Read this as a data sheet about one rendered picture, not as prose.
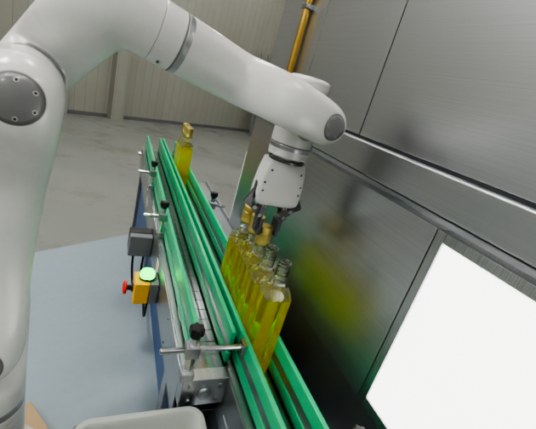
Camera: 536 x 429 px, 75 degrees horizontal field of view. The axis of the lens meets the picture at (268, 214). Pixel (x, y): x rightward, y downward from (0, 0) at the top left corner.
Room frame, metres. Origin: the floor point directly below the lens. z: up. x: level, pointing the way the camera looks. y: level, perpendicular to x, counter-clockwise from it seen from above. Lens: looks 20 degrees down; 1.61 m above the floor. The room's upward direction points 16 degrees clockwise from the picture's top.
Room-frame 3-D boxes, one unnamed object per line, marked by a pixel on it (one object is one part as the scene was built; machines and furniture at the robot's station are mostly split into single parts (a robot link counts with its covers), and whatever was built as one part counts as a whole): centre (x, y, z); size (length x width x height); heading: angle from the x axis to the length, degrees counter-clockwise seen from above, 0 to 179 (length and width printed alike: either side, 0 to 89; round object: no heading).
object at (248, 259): (0.72, 0.00, 1.16); 0.06 x 0.06 x 0.21; 26
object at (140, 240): (1.14, 0.43, 0.96); 0.08 x 0.08 x 0.08; 27
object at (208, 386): (0.54, 0.03, 1.02); 0.09 x 0.04 x 0.07; 117
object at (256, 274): (0.67, -0.03, 1.16); 0.06 x 0.06 x 0.21; 27
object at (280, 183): (0.72, 0.00, 1.44); 0.10 x 0.07 x 0.11; 116
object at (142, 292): (0.89, 0.30, 0.96); 0.07 x 0.07 x 0.07; 27
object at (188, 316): (1.34, 0.46, 1.09); 1.75 x 0.01 x 0.08; 27
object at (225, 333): (1.37, 0.39, 1.09); 1.75 x 0.01 x 0.08; 27
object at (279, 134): (0.71, -0.01, 1.59); 0.09 x 0.08 x 0.13; 35
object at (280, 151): (0.72, -0.01, 1.50); 0.09 x 0.08 x 0.03; 116
